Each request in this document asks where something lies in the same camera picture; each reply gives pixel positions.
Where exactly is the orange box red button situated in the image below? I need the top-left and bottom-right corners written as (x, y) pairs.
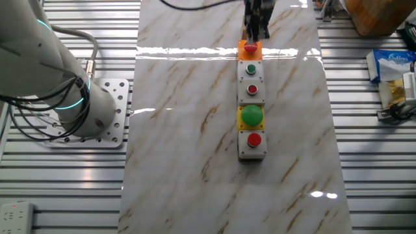
top-left (237, 39), bottom-right (263, 62)

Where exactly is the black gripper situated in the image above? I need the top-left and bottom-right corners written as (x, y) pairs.
top-left (243, 0), bottom-right (276, 42)

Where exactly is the grey box green button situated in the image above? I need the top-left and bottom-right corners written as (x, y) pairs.
top-left (237, 60), bottom-right (265, 82)

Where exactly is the grey box large red button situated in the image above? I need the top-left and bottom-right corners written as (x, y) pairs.
top-left (237, 129), bottom-right (268, 163)

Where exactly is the grey box small red button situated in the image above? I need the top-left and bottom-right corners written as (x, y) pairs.
top-left (237, 80), bottom-right (267, 107)

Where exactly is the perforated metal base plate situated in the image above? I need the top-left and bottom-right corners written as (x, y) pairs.
top-left (44, 77), bottom-right (130, 150)

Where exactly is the grey cable metal connector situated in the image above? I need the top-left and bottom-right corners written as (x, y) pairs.
top-left (51, 25), bottom-right (99, 81)

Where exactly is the white marble pattern mat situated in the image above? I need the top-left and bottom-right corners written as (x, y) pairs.
top-left (117, 0), bottom-right (354, 234)

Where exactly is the blue tissue pack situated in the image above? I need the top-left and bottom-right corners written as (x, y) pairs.
top-left (366, 48), bottom-right (416, 84)

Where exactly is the black cable bundle loop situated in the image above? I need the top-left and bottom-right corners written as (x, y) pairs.
top-left (0, 73), bottom-right (92, 141)

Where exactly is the brown cardboard box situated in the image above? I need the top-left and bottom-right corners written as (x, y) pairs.
top-left (344, 0), bottom-right (416, 36)

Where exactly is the silver ribbed camera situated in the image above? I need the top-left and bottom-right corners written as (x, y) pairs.
top-left (402, 61), bottom-right (416, 105)

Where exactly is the gold foil wrapper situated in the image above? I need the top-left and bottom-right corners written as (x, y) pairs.
top-left (378, 79), bottom-right (407, 110)

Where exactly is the white power strip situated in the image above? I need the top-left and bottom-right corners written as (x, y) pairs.
top-left (0, 201), bottom-right (35, 234)

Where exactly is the metal clamp bracket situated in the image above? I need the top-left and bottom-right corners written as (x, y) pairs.
top-left (320, 0), bottom-right (336, 23)

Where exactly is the yellow box green mushroom button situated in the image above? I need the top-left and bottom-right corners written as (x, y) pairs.
top-left (236, 104), bottom-right (266, 131)

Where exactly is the thick black cable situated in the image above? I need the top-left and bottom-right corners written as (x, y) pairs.
top-left (159, 0), bottom-right (245, 12)

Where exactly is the metal camera clamp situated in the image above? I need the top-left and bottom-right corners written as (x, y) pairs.
top-left (376, 100), bottom-right (416, 125)

